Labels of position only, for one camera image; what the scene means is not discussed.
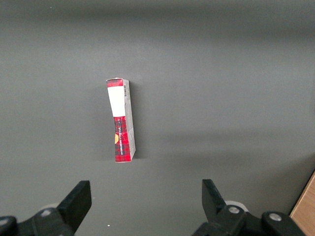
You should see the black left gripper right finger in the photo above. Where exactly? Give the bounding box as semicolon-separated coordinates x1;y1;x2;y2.
194;178;306;236

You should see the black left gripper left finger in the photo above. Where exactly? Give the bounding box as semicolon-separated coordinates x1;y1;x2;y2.
0;180;93;236

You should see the red plaid cookie box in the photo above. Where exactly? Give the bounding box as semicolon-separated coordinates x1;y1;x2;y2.
106;77;137;164

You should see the wooden drawer cabinet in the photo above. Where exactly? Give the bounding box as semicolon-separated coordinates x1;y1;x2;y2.
289;169;315;236

